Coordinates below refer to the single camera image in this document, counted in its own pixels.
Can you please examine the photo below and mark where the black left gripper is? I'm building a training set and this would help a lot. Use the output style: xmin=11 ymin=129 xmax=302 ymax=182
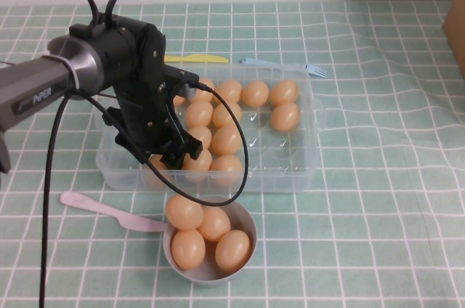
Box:
xmin=114 ymin=82 xmax=203 ymax=172

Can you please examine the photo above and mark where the clear plastic egg box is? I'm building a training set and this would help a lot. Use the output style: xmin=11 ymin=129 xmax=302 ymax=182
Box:
xmin=94 ymin=62 xmax=327 ymax=193

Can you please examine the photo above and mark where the brown cardboard box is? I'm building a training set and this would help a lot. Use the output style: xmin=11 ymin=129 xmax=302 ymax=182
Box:
xmin=442 ymin=0 xmax=465 ymax=80

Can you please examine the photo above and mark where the pink plastic knife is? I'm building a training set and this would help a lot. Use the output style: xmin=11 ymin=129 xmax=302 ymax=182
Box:
xmin=60 ymin=191 xmax=170 ymax=233

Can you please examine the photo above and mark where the grey blue round bowl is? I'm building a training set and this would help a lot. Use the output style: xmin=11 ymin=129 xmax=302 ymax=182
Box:
xmin=162 ymin=195 xmax=258 ymax=289

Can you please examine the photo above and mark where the yellow plastic knife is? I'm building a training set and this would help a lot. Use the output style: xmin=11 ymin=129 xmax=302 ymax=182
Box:
xmin=163 ymin=54 xmax=230 ymax=65

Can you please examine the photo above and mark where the white zip tie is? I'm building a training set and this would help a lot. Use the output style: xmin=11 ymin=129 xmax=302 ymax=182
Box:
xmin=45 ymin=52 xmax=83 ymax=92

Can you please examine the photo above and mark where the blue plastic fork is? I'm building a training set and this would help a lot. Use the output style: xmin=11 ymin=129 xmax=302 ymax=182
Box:
xmin=239 ymin=57 xmax=328 ymax=79

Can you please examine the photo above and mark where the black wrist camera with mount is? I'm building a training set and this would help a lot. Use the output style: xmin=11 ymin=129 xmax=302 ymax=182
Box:
xmin=162 ymin=63 xmax=201 ymax=101

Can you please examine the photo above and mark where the black camera cable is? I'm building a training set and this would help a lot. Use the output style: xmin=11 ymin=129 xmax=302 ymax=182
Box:
xmin=39 ymin=81 xmax=250 ymax=308

